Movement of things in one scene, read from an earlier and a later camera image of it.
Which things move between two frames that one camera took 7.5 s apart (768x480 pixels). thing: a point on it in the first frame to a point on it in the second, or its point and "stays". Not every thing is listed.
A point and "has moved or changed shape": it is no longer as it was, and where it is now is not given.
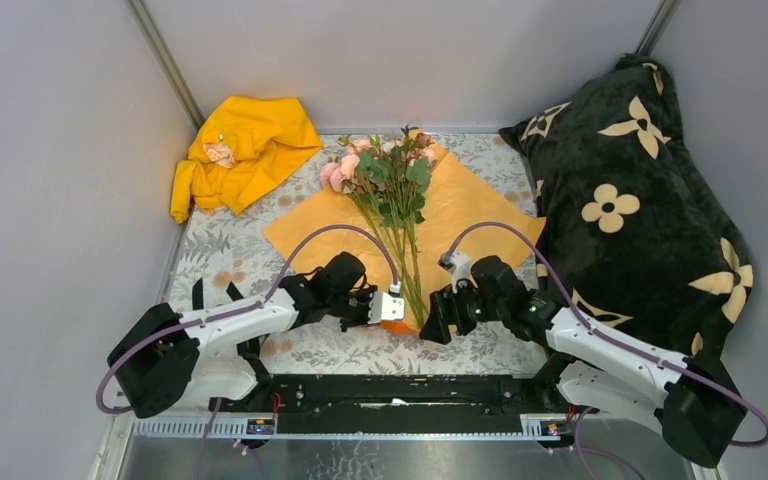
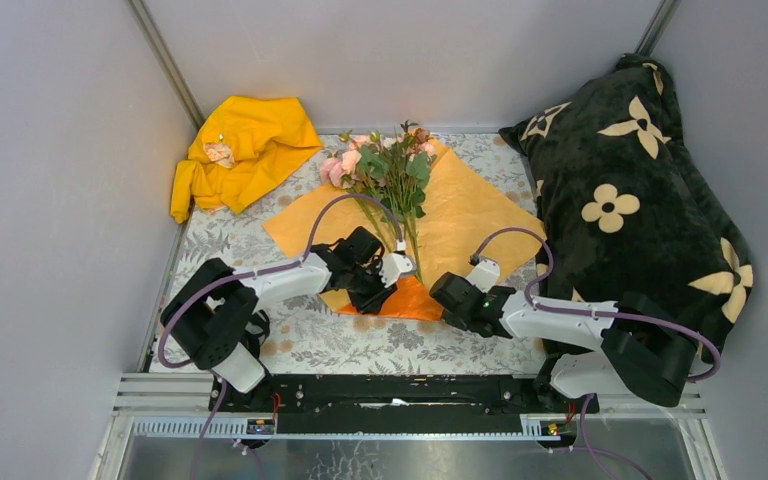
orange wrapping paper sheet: (463, 212) has moved or changed shape
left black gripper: (364, 318) to (373, 303)
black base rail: (393, 404) stays
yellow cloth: (240, 148) stays
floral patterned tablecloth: (228, 254) stays
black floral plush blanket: (632, 216) stays
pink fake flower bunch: (387, 179) has moved or changed shape
